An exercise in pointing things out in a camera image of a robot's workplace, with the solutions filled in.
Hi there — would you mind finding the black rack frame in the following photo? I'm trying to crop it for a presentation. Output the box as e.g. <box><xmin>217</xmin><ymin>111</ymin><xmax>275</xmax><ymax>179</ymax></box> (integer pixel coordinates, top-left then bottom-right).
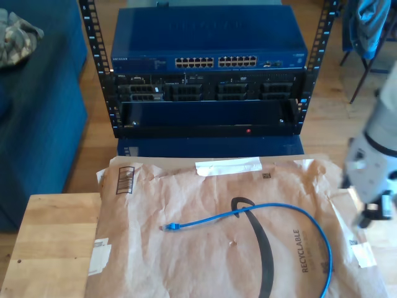
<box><xmin>78</xmin><ymin>0</ymin><xmax>339</xmax><ymax>139</ymax></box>

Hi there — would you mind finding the camouflage cloth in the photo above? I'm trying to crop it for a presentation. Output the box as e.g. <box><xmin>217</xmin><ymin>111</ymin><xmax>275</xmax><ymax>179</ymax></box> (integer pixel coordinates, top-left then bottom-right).
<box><xmin>0</xmin><ymin>7</ymin><xmax>45</xmax><ymax>68</ymax></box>

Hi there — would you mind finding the dark metal chair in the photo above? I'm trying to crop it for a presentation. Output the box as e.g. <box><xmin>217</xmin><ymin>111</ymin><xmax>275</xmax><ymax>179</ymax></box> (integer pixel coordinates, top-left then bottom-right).
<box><xmin>339</xmin><ymin>0</ymin><xmax>397</xmax><ymax>105</ymax></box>

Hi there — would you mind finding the brown paper mailer envelope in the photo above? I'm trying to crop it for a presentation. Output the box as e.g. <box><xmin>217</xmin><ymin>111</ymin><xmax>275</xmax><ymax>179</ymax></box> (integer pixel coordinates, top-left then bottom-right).
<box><xmin>85</xmin><ymin>153</ymin><xmax>390</xmax><ymax>298</ymax></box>

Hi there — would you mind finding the black rack server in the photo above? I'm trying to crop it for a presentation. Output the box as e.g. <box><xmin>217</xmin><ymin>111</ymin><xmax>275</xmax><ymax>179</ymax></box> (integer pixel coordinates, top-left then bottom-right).
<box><xmin>113</xmin><ymin>71</ymin><xmax>306</xmax><ymax>102</ymax></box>

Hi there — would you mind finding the black rack tray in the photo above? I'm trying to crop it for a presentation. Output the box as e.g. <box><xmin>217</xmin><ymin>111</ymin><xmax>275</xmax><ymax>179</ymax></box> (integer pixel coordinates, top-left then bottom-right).
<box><xmin>119</xmin><ymin>98</ymin><xmax>300</xmax><ymax>138</ymax></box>

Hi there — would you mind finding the blue sofa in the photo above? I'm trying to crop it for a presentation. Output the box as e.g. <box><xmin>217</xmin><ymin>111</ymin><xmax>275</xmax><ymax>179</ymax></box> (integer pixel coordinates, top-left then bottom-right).
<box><xmin>0</xmin><ymin>0</ymin><xmax>88</xmax><ymax>233</ymax></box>

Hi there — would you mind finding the blue network cable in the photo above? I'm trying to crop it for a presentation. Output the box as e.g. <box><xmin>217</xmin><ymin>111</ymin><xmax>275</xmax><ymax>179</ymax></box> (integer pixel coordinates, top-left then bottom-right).
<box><xmin>159</xmin><ymin>202</ymin><xmax>333</xmax><ymax>298</ymax></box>

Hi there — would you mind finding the blue grey jacket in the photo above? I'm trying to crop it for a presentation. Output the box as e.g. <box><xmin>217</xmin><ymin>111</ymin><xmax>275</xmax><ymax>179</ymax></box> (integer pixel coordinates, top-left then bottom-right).
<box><xmin>342</xmin><ymin>0</ymin><xmax>392</xmax><ymax>60</ymax></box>

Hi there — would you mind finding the blue network switch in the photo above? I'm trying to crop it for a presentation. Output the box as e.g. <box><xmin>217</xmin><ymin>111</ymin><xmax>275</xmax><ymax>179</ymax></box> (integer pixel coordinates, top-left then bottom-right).
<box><xmin>110</xmin><ymin>5</ymin><xmax>308</xmax><ymax>73</ymax></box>

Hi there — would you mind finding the blue box under rack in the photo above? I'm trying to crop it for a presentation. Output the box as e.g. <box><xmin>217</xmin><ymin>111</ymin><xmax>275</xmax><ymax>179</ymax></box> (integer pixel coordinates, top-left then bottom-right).
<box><xmin>117</xmin><ymin>136</ymin><xmax>305</xmax><ymax>158</ymax></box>

